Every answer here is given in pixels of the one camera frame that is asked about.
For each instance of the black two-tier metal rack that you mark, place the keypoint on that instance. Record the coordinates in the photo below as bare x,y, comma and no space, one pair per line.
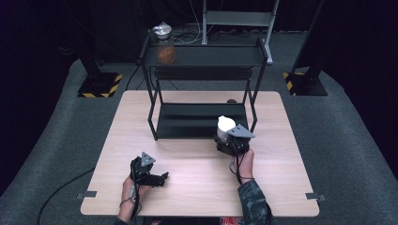
203,93

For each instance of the grey metal stand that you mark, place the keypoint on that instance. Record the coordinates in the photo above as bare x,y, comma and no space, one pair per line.
241,18

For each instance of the grey table bracket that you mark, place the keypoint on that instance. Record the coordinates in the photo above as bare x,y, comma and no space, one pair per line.
315,196
87,194

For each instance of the black stand with striped base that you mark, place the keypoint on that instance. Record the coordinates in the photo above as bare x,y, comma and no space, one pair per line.
98,81
305,82

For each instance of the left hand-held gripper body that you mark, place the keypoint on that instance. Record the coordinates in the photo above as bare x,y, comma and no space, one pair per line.
144,170

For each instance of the glass jar with silver lid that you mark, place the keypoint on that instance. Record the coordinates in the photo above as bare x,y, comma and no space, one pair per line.
164,43

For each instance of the person's right hand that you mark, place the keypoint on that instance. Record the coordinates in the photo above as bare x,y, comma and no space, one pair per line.
245,167

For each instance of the red patterned item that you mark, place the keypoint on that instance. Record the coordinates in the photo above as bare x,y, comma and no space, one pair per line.
231,221

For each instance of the small dark round object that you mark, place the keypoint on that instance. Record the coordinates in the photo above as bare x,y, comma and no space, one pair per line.
232,101

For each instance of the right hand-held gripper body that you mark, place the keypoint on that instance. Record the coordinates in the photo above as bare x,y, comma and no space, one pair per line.
237,140

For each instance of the white cylindrical cup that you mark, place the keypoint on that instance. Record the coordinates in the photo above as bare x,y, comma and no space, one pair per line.
225,126

